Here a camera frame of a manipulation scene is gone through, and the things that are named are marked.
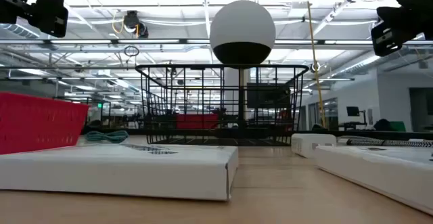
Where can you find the green background object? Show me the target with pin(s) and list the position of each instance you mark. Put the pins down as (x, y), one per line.
(398, 126)

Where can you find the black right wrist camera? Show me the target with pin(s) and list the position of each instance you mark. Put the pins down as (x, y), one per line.
(392, 31)

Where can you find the dark office chair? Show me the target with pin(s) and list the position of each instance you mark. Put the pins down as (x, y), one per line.
(382, 125)

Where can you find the small black desk monitor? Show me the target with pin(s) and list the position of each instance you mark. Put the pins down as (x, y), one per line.
(352, 111)

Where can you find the large black wall screen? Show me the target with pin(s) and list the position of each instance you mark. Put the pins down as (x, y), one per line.
(269, 95)

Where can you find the black aluminium table frame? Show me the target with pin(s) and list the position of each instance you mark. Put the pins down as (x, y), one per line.
(406, 134)

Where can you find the white globe table lamp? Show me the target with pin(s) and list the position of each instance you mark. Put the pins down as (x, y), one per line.
(242, 24)

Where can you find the red background cart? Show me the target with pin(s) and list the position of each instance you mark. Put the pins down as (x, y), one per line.
(196, 120)

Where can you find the white charger cube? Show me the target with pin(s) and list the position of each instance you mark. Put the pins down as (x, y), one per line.
(309, 144)

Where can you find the red plastic basket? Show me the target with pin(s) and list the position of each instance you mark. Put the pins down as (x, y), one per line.
(37, 122)

